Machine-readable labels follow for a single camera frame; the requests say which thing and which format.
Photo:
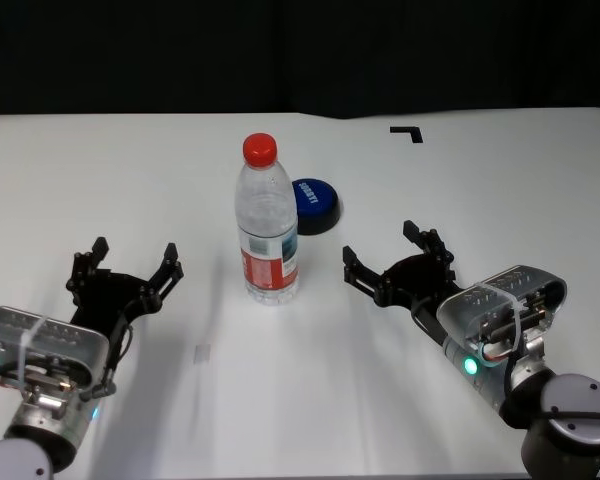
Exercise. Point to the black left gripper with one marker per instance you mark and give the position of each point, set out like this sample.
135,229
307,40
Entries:
105,300

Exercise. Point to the clear water bottle red cap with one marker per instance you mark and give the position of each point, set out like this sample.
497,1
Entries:
265,210

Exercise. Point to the black curtain backdrop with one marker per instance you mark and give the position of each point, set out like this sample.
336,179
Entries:
180,50

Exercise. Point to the blue push button black base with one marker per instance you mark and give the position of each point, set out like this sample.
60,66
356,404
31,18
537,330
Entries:
316,200

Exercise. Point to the clear left wrist camera housing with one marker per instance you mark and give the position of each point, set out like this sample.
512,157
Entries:
55,340

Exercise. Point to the clear wrist camera housing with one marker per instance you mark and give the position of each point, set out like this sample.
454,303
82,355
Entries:
495,305
55,340

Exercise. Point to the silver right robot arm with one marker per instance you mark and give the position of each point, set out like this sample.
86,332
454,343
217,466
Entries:
555,425

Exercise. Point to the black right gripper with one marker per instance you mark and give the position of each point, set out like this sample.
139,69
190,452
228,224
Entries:
415,282

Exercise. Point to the clear right wrist camera housing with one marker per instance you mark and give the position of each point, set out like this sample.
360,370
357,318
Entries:
495,305

